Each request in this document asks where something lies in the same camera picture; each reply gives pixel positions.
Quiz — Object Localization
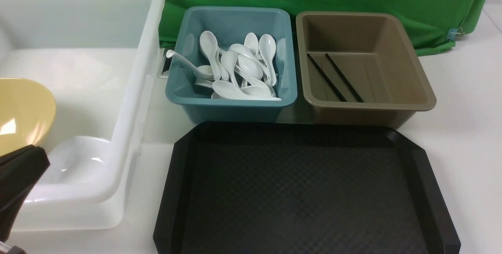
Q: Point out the black plastic tray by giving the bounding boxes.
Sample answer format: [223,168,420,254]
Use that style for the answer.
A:
[153,122,461,254]

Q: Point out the white spoon bin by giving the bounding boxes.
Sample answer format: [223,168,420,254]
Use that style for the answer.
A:
[237,54,263,80]
[259,34,277,87]

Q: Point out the yellow noodle bowl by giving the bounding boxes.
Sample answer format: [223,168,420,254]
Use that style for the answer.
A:
[0,78,57,156]

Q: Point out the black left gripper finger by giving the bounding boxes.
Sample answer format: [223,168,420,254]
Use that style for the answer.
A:
[0,145,50,242]

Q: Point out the white spoon in bin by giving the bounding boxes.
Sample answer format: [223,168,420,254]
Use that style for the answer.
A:
[199,31,229,81]

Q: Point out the brown plastic bin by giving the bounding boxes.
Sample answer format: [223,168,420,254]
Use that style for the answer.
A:
[296,11,437,129]

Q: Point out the white spoon bin middle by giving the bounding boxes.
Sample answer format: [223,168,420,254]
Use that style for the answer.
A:
[237,54,263,80]

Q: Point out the blue binder clip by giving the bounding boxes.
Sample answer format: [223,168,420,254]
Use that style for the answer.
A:
[445,27,466,43]

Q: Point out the white square dish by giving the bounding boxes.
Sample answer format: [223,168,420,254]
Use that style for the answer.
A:
[39,136,111,185]

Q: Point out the white spoon bin right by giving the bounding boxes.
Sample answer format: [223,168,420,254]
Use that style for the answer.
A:
[259,34,277,87]

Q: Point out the white spoon upright handle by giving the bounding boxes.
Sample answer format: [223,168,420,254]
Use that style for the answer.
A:
[166,50,214,81]

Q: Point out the white soup spoon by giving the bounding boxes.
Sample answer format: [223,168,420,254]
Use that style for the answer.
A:
[212,80,282,101]

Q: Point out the teal plastic bin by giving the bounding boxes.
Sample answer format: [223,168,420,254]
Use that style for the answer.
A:
[165,6,298,123]

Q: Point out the white plastic tub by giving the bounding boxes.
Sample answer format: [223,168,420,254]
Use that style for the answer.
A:
[0,0,165,232]

